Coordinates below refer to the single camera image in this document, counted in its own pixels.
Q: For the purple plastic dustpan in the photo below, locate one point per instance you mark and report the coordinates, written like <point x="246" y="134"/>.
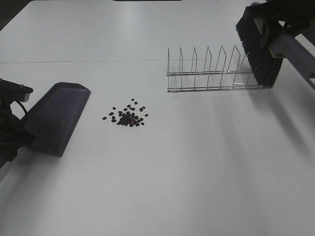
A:
<point x="53" y="118"/>

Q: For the pile of coffee beans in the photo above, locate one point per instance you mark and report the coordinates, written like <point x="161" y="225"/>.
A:
<point x="133" y="114"/>

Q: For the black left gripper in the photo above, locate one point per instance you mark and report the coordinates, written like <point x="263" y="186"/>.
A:
<point x="13" y="135"/>

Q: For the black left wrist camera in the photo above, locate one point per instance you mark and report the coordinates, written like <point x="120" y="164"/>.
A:
<point x="13" y="91"/>

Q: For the chrome wire dish rack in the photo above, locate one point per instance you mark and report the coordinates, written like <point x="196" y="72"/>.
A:
<point x="216" y="71"/>

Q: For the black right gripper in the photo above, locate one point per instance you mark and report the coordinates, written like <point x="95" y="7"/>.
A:
<point x="298" y="15"/>

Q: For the purple brush black bristles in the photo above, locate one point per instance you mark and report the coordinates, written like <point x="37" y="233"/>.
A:
<point x="266" y="44"/>

